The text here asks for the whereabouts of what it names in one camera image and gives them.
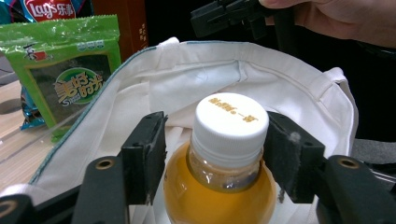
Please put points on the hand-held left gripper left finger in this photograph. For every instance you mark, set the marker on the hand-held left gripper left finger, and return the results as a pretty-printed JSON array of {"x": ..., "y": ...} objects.
[{"x": 143, "y": 158}]

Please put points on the white tote bag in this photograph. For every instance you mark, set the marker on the white tote bag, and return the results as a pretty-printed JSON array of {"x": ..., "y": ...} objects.
[{"x": 193, "y": 71}]

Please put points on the orange juice bottle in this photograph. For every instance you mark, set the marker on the orange juice bottle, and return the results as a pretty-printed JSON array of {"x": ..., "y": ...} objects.
[{"x": 224, "y": 174}]

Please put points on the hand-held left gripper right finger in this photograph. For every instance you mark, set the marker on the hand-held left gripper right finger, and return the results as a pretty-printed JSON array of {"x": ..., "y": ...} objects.
[{"x": 289, "y": 158}]

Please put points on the green seaweed snack packet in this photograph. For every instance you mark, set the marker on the green seaweed snack packet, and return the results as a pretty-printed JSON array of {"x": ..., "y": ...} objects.
[{"x": 62, "y": 71}]

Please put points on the blue chip bag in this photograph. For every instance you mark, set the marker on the blue chip bag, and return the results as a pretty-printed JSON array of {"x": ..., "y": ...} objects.
[{"x": 49, "y": 9}]

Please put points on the clear acrylic tray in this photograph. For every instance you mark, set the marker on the clear acrylic tray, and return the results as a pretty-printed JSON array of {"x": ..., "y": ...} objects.
[{"x": 28, "y": 146}]

